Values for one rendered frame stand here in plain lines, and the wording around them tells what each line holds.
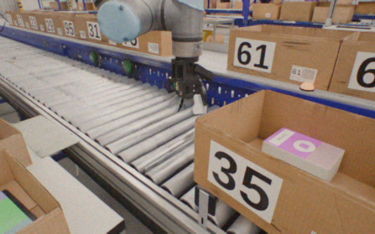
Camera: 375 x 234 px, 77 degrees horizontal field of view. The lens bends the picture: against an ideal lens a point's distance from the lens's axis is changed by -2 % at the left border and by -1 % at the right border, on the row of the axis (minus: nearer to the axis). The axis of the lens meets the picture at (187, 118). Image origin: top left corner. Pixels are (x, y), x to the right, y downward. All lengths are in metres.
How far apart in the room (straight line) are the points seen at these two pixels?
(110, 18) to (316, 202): 0.53
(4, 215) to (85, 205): 0.15
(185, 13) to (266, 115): 0.37
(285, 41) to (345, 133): 0.38
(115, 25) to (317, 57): 0.62
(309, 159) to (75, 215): 0.53
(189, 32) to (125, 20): 0.19
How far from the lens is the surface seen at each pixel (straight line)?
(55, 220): 0.47
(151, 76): 1.33
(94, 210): 0.58
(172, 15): 0.68
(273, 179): 0.44
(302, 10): 5.36
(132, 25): 0.57
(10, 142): 0.73
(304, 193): 0.43
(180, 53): 0.68
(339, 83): 0.88
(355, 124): 0.67
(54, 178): 0.70
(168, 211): 0.55
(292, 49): 0.90
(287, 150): 0.62
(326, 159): 0.63
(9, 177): 0.73
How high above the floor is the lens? 1.15
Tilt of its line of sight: 27 degrees down
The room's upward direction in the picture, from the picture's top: straight up
